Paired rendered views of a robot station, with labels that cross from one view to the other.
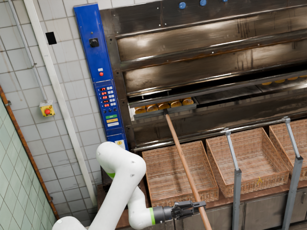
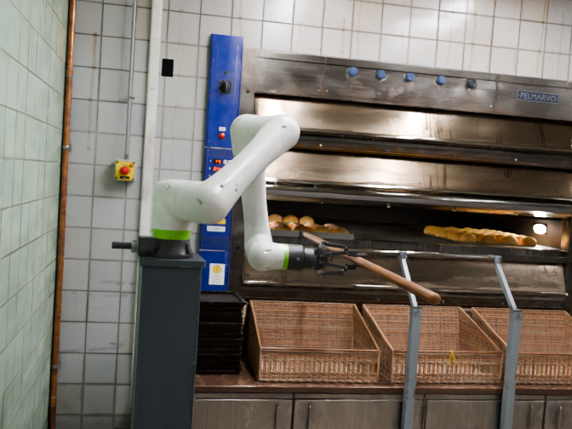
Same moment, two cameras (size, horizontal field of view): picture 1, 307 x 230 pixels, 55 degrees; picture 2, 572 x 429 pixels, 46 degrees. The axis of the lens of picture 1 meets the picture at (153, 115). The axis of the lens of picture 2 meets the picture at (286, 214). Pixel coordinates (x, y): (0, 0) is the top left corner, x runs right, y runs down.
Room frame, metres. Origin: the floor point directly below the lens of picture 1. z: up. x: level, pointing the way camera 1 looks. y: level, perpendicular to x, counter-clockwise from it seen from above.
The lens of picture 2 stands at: (-1.33, 0.31, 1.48)
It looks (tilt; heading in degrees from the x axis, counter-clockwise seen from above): 3 degrees down; 355
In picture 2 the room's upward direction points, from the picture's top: 4 degrees clockwise
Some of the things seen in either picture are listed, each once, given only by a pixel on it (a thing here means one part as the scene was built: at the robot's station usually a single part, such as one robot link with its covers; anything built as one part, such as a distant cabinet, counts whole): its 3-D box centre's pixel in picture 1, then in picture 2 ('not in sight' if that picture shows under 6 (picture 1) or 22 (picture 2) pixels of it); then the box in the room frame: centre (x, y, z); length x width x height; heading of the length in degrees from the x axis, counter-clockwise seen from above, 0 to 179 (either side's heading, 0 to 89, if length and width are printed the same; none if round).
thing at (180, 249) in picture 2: not in sight; (153, 246); (0.89, 0.53, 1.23); 0.26 x 0.15 x 0.06; 100
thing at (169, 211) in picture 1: (172, 212); (314, 258); (1.09, -0.03, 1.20); 0.09 x 0.07 x 0.08; 95
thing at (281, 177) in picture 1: (245, 160); (427, 341); (1.91, -0.74, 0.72); 0.56 x 0.49 x 0.28; 97
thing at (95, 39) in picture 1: (93, 40); (225, 81); (2.02, 0.34, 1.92); 0.06 x 0.04 x 0.11; 96
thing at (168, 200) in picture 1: (178, 175); (310, 339); (1.85, -0.14, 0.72); 0.56 x 0.49 x 0.28; 94
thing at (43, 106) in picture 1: (48, 108); (125, 170); (1.99, 0.79, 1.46); 0.10 x 0.07 x 0.10; 96
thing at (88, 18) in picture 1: (110, 86); (202, 235); (3.00, 0.43, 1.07); 1.93 x 0.16 x 2.15; 6
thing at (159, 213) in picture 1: (159, 214); (294, 257); (1.09, 0.05, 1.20); 0.12 x 0.06 x 0.09; 5
